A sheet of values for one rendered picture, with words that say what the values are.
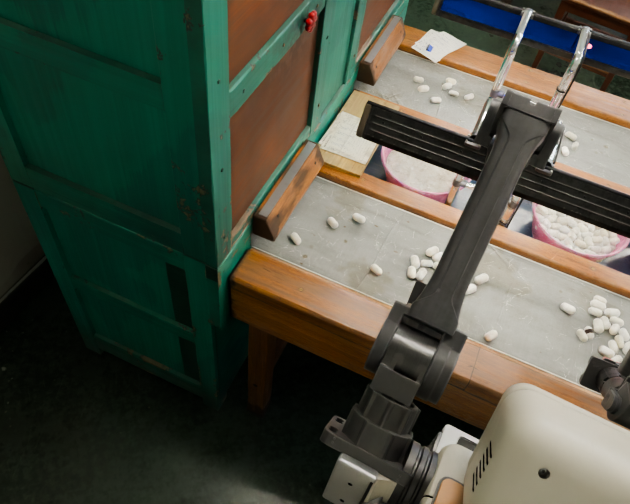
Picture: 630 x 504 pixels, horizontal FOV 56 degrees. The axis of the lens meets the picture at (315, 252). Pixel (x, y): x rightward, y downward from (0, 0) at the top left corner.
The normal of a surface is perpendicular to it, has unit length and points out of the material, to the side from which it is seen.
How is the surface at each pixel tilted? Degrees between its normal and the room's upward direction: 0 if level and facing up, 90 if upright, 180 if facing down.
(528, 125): 30
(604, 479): 25
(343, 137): 0
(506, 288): 0
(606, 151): 0
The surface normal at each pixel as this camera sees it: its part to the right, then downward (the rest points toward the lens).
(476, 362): 0.10, -0.60
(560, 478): -0.27, 0.11
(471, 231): -0.14, -0.18
